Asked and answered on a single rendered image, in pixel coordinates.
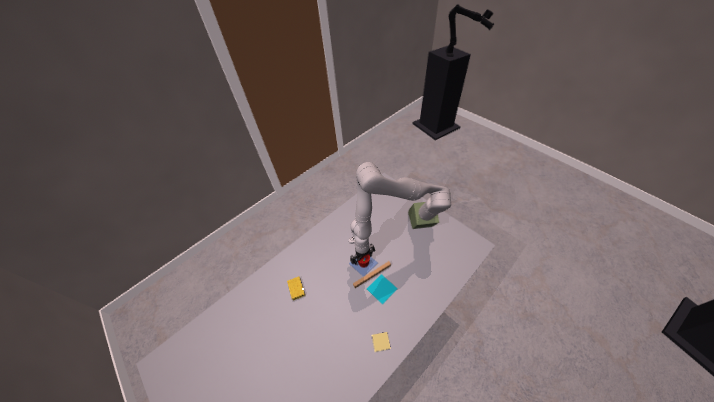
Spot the blue pad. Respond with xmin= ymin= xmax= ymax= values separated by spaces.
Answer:
xmin=348 ymin=255 xmax=379 ymax=276

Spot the cyan pad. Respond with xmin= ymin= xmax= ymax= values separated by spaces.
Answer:
xmin=365 ymin=274 xmax=400 ymax=306

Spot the grey table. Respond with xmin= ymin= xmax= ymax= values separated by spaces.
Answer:
xmin=135 ymin=177 xmax=497 ymax=402

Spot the black stand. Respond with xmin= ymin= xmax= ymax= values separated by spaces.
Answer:
xmin=412 ymin=46 xmax=471 ymax=141
xmin=661 ymin=297 xmax=714 ymax=378

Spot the brown door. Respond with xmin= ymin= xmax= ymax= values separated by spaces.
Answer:
xmin=209 ymin=0 xmax=340 ymax=188

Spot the brown wooden rail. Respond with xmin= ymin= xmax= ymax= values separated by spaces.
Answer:
xmin=352 ymin=260 xmax=393 ymax=290

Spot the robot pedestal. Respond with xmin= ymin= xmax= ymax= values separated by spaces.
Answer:
xmin=408 ymin=201 xmax=441 ymax=230

